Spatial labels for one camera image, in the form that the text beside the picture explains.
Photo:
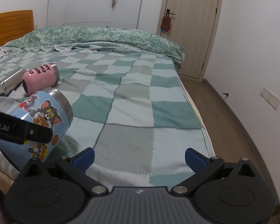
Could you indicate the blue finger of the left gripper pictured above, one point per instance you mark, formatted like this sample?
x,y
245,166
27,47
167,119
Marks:
x,y
38,133

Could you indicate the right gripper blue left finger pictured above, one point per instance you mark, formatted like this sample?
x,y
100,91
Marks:
x,y
74,170

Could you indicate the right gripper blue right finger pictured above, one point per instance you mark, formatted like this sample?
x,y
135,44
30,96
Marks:
x,y
205,170

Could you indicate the blue cartoon cup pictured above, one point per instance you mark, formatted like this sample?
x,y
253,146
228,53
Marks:
x,y
48,108

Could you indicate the pink printed cup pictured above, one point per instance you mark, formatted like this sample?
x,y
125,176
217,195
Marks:
x,y
44,76

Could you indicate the stainless steel flask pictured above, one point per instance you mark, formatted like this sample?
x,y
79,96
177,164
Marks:
x,y
11,81

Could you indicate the checkered teal bed blanket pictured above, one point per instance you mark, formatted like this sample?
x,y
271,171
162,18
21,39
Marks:
x,y
129,105

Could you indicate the green floral duvet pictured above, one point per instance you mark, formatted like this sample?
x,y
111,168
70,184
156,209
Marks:
x,y
62,38

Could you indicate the orange wooden headboard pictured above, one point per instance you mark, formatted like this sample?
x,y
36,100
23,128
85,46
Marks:
x,y
15,24

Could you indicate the white built-in wardrobe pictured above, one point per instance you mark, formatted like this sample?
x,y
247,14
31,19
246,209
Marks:
x,y
93,13

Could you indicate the beige wooden door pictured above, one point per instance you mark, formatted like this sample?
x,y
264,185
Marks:
x,y
193,27

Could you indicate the white wall socket panel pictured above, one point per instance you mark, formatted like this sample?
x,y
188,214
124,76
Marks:
x,y
272,99

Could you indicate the brown plush toy on handle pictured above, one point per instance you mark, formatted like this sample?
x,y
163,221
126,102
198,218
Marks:
x,y
165,24

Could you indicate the black door handle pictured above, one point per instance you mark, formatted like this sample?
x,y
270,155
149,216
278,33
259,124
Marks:
x,y
168,13

